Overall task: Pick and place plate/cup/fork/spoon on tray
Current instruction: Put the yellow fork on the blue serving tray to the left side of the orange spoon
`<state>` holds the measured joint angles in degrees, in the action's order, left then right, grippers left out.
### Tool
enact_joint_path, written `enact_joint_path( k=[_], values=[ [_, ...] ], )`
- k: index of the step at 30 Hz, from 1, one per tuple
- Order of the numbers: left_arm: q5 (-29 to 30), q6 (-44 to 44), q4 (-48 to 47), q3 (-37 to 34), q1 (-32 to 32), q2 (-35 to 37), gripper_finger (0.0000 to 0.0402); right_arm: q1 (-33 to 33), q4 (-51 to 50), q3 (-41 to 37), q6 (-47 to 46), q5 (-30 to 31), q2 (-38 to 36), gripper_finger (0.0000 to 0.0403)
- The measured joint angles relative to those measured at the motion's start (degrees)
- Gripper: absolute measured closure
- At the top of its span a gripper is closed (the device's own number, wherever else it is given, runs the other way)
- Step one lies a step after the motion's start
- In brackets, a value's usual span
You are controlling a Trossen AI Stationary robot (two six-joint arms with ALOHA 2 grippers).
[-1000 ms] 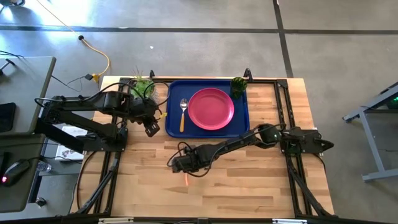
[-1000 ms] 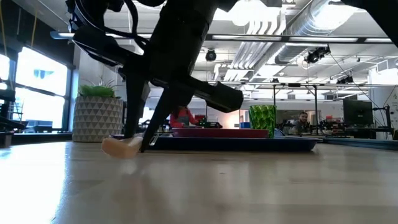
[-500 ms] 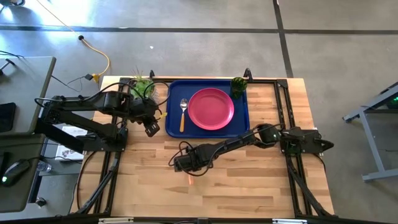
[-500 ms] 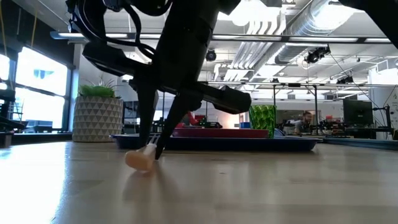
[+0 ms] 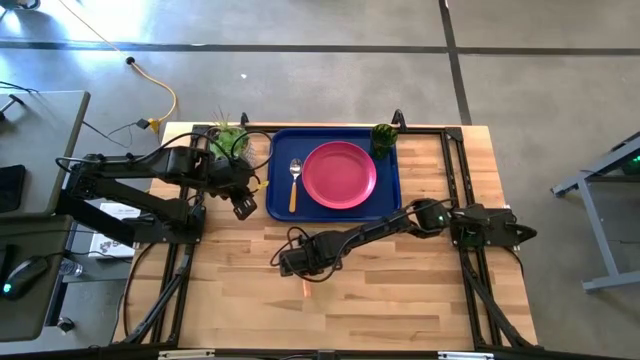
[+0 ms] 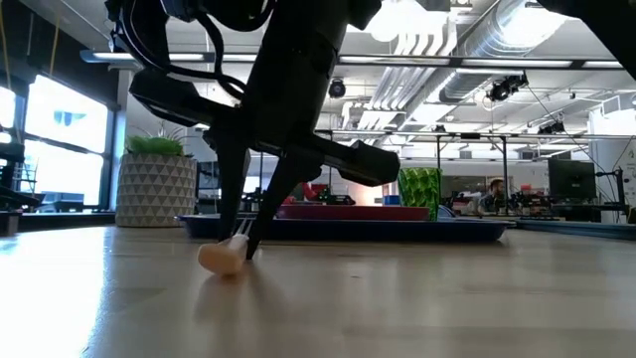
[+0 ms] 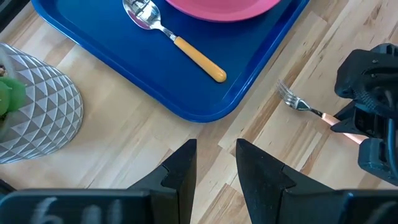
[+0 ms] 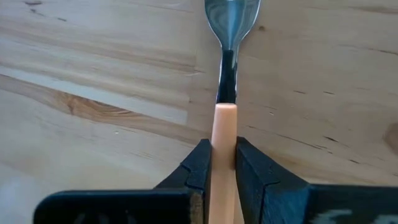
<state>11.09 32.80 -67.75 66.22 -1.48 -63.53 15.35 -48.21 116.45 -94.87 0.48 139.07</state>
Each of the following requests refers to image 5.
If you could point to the black power plug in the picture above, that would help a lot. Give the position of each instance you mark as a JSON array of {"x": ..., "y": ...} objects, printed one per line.
[{"x": 142, "y": 123}]

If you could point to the dark grey desk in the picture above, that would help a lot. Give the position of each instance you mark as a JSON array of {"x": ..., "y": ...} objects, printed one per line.
[{"x": 30, "y": 320}]

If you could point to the white printed paper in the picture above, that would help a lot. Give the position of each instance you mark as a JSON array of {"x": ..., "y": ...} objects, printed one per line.
[{"x": 107, "y": 245}]

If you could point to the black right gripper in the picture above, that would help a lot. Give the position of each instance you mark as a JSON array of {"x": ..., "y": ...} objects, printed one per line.
[{"x": 305, "y": 257}]

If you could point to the black table edge mount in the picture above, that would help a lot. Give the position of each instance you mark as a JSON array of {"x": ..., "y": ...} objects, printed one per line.
[{"x": 326, "y": 355}]

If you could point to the device with green light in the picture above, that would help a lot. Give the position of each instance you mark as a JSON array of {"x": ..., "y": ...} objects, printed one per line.
[{"x": 632, "y": 162}]

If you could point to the black computer mouse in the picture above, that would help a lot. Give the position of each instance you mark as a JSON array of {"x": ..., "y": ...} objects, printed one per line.
[{"x": 25, "y": 275}]

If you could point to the blue plastic tray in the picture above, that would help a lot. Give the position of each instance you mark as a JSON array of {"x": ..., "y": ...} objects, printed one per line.
[{"x": 280, "y": 150}]

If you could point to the pink plastic plate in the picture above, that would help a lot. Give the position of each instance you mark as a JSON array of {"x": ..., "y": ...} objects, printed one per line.
[{"x": 339, "y": 175}]

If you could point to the black triangular frame bracket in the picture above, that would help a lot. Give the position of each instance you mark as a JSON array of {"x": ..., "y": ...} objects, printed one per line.
[
  {"x": 398, "y": 119},
  {"x": 243, "y": 119}
]

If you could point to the succulent plant in white pot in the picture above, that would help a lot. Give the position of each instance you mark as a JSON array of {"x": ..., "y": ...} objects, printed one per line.
[{"x": 229, "y": 140}]

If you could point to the green translucent plastic cup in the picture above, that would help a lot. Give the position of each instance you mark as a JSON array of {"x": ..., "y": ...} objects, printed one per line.
[{"x": 384, "y": 137}]

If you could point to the black round floor plug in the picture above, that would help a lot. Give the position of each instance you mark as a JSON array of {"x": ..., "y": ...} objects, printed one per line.
[{"x": 130, "y": 60}]

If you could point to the clear water bottle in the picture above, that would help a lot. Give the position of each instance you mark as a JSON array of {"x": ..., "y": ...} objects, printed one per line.
[{"x": 71, "y": 267}]

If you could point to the black flat pad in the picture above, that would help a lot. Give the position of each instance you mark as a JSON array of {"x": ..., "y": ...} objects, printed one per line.
[{"x": 11, "y": 189}]

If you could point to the silver metal edge plate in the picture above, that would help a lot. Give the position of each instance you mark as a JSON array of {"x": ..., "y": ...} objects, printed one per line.
[
  {"x": 185, "y": 355},
  {"x": 465, "y": 356}
]

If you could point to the light grey desk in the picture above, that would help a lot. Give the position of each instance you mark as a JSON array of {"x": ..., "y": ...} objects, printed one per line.
[{"x": 45, "y": 140}]

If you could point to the black aluminium table frame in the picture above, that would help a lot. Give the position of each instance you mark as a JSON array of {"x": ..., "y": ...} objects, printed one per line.
[{"x": 446, "y": 170}]

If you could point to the grey metal stand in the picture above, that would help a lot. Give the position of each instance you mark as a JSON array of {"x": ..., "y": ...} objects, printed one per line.
[{"x": 595, "y": 220}]

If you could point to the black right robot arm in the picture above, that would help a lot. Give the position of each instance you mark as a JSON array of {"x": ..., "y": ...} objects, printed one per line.
[{"x": 380, "y": 230}]

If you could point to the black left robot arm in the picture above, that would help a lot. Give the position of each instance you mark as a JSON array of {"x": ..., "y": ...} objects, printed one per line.
[{"x": 140, "y": 202}]

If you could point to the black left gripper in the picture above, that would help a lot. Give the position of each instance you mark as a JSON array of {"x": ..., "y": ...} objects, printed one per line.
[{"x": 239, "y": 182}]

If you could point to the black caster wheel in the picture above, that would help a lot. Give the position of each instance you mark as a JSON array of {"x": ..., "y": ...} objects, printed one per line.
[{"x": 65, "y": 324}]

